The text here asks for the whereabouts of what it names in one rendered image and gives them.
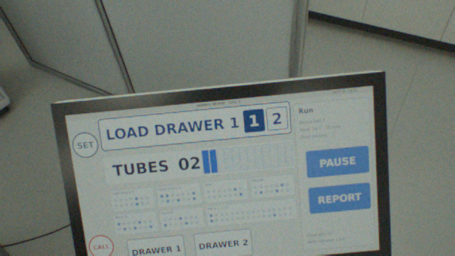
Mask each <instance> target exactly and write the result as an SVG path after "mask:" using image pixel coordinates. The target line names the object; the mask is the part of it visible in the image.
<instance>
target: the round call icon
mask: <svg viewBox="0 0 455 256"><path fill-rule="evenodd" d="M86 240H87V248H88V253H89V256H116V252H115V246H114V238H113V233H105V234H98V235H86Z"/></svg>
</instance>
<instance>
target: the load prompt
mask: <svg viewBox="0 0 455 256"><path fill-rule="evenodd" d="M97 123H98V128H99V133H100V142H101V147H102V152H105V151H119V150H127V149H142V148H150V147H157V146H166V145H173V144H187V143H196V142H211V141H218V140H226V139H241V138H249V137H264V136H272V135H280V134H292V130H291V110H290V100H287V101H280V102H266V103H257V104H249V105H235V106H227V107H212V108H205V109H197V110H182V111H174V112H160V113H159V114H145V115H137V116H129V117H114V118H106V119H98V120H97Z"/></svg>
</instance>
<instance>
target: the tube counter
mask: <svg viewBox="0 0 455 256"><path fill-rule="evenodd" d="M176 162H177V169H178V177H179V178H183V177H191V176H206V175H213V174H229V173H237V172H245V171H259V170H268V169H283V168H291V167H294V152H293V141H292V140H285V141H277V142H262V143H254V144H240V145H232V146H223V147H216V148H208V149H193V150H185V151H176Z"/></svg>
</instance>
